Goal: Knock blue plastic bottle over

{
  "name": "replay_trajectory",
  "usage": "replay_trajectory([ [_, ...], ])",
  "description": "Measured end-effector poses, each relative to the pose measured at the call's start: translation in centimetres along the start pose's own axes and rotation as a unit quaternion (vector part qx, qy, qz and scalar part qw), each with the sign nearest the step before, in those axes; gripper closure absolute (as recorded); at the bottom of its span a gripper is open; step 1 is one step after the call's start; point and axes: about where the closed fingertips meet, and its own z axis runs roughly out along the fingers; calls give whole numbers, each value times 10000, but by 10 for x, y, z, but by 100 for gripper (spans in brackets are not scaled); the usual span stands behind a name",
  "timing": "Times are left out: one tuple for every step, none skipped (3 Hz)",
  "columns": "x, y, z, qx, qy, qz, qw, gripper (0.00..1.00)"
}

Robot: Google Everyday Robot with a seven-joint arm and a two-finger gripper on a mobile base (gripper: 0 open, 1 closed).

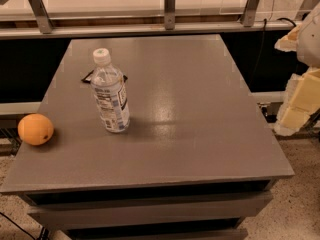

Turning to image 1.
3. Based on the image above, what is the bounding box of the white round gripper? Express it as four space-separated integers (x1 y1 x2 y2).
274 3 320 136

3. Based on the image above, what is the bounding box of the clear plastic water bottle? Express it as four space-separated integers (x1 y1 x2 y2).
91 48 130 133

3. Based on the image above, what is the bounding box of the grey drawer cabinet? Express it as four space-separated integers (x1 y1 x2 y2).
2 35 293 236

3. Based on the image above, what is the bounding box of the upper grey drawer front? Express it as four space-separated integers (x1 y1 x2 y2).
28 191 272 230

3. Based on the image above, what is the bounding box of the grey drawer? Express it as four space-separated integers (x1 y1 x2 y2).
70 229 248 240
28 191 272 230

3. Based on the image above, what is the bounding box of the lower grey drawer front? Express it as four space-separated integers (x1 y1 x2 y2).
70 229 248 240

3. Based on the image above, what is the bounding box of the orange fruit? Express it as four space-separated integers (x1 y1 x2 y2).
18 114 54 146

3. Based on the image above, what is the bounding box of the black cable at right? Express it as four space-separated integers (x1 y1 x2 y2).
249 17 298 85

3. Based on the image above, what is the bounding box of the right metal bracket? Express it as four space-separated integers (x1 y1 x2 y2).
240 0 260 27

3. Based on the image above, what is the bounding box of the metal bracket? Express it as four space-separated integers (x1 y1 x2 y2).
240 0 260 27
164 0 176 30
28 0 53 34

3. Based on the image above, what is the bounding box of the middle metal bracket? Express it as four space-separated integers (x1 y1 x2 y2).
164 0 176 30

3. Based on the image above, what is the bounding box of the left metal bracket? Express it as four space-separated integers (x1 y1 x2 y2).
28 0 53 34

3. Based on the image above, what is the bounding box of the metal rail frame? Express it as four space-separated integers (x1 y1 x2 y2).
0 13 296 40

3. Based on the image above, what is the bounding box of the black cable on floor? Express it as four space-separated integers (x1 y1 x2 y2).
0 211 51 240

